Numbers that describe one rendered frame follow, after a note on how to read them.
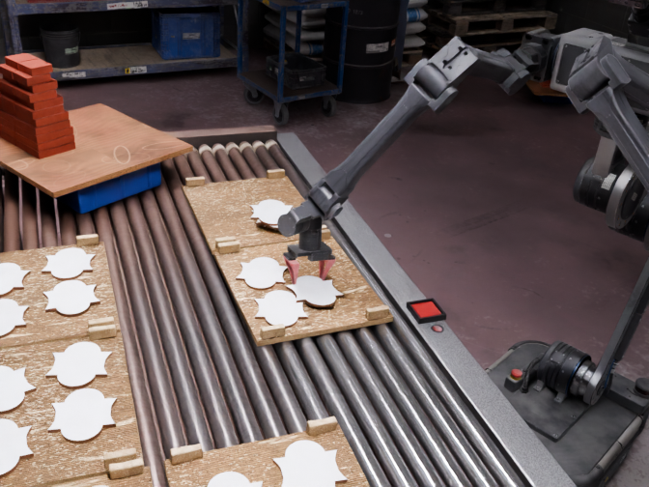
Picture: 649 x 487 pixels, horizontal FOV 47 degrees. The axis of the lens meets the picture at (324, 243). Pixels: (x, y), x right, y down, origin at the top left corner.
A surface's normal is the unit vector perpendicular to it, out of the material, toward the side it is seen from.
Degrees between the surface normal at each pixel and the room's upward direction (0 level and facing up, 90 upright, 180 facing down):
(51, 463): 0
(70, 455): 0
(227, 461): 0
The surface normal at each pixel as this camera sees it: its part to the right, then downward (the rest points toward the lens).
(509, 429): 0.07, -0.86
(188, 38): 0.40, 0.49
